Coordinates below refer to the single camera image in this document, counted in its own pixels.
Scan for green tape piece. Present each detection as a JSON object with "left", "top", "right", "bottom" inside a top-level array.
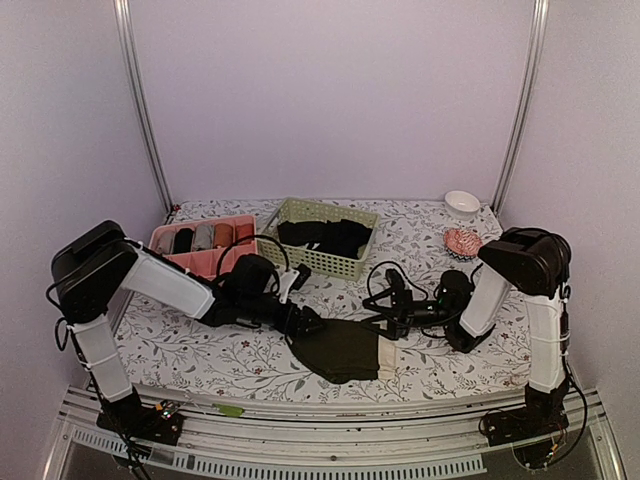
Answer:
[{"left": 213, "top": 403, "right": 245, "bottom": 418}]

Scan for aluminium frame post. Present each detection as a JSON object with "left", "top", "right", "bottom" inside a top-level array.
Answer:
[
  {"left": 113, "top": 0, "right": 174, "bottom": 214},
  {"left": 491, "top": 0, "right": 550, "bottom": 218}
]

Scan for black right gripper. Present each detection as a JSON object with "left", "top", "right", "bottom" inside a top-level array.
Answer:
[{"left": 362, "top": 287, "right": 454, "bottom": 343}]

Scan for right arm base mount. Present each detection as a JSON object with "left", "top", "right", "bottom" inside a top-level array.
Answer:
[{"left": 478, "top": 379, "right": 569, "bottom": 446}]

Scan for right aluminium frame post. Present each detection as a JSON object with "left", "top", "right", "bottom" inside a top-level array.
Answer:
[{"left": 491, "top": 0, "right": 550, "bottom": 218}]

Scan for brown rolled underwear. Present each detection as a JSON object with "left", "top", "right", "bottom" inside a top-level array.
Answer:
[{"left": 213, "top": 223, "right": 235, "bottom": 248}]

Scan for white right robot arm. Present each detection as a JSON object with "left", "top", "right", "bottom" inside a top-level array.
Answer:
[{"left": 360, "top": 227, "right": 572, "bottom": 436}]

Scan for black rolled underwear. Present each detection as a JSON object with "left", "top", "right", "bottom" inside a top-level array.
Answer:
[{"left": 172, "top": 228, "right": 195, "bottom": 255}]

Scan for orange rolled underwear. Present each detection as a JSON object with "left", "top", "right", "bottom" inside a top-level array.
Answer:
[{"left": 235, "top": 223, "right": 254, "bottom": 245}]

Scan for pink divided organizer box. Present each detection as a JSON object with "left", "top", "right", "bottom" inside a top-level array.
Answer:
[{"left": 149, "top": 215, "right": 257, "bottom": 280}]

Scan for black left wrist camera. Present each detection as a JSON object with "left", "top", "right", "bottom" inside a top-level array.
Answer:
[{"left": 225, "top": 254, "right": 276, "bottom": 298}]

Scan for grey rolled underwear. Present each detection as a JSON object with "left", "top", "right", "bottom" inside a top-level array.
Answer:
[{"left": 192, "top": 224, "right": 214, "bottom": 251}]

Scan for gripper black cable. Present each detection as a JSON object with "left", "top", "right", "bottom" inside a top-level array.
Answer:
[
  {"left": 214, "top": 234, "right": 311, "bottom": 291},
  {"left": 366, "top": 260, "right": 466, "bottom": 341}
]

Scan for dark green underwear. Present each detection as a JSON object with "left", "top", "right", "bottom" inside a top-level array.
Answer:
[{"left": 289, "top": 319, "right": 397, "bottom": 385}]

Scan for black clothes in basket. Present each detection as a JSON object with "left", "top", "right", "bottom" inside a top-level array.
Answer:
[{"left": 277, "top": 219, "right": 372, "bottom": 259}]

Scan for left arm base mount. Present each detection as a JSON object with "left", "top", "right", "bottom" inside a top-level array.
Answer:
[{"left": 90, "top": 370, "right": 184, "bottom": 446}]

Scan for beige rolled underwear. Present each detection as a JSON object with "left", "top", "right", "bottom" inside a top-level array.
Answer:
[{"left": 154, "top": 230, "right": 176, "bottom": 256}]

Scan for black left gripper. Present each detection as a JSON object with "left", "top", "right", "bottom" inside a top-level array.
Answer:
[{"left": 240, "top": 293, "right": 327, "bottom": 339}]

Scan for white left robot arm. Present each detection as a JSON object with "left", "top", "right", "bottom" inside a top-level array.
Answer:
[{"left": 45, "top": 220, "right": 325, "bottom": 434}]

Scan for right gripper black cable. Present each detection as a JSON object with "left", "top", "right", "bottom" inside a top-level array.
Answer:
[{"left": 366, "top": 260, "right": 466, "bottom": 341}]

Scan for white ceramic bowl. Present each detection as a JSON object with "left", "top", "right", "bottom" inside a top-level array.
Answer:
[{"left": 444, "top": 190, "right": 481, "bottom": 221}]

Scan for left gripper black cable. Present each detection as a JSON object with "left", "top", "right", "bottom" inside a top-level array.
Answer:
[{"left": 214, "top": 234, "right": 311, "bottom": 291}]

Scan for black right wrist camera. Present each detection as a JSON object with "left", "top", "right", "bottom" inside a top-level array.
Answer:
[{"left": 436, "top": 270, "right": 474, "bottom": 312}]

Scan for aluminium front rail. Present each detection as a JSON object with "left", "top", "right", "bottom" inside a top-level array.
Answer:
[{"left": 43, "top": 386, "right": 630, "bottom": 479}]

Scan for green plastic basket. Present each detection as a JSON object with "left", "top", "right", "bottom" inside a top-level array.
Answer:
[{"left": 259, "top": 197, "right": 380, "bottom": 281}]

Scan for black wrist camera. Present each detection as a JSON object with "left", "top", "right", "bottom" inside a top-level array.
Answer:
[
  {"left": 225, "top": 254, "right": 276, "bottom": 298},
  {"left": 436, "top": 270, "right": 474, "bottom": 312}
]

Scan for left aluminium frame post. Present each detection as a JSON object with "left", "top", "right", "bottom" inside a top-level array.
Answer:
[{"left": 113, "top": 0, "right": 174, "bottom": 214}]

